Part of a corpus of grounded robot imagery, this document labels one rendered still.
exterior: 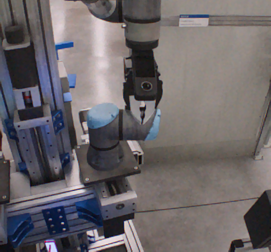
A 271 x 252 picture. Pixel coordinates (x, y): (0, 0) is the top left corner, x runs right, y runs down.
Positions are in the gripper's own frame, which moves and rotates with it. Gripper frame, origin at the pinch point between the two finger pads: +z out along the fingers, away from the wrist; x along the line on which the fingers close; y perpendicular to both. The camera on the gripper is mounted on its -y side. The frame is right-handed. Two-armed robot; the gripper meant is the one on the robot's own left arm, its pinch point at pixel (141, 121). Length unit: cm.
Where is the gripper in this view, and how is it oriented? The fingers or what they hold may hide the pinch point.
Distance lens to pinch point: 71.5
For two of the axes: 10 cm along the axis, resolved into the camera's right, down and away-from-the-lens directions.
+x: -9.9, 0.7, -1.1
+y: -1.3, -5.6, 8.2
